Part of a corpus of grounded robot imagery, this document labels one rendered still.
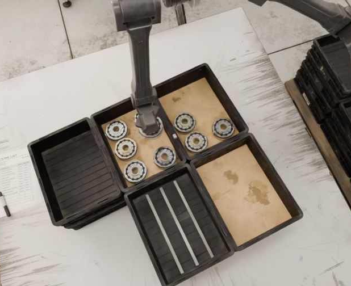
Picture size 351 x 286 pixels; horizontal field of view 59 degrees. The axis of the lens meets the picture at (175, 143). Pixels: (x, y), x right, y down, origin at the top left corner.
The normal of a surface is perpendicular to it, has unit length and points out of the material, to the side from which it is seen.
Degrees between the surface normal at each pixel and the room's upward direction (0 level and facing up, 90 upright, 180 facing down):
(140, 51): 90
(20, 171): 0
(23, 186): 0
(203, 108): 0
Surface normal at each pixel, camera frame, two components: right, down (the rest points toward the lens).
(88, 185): -0.07, -0.35
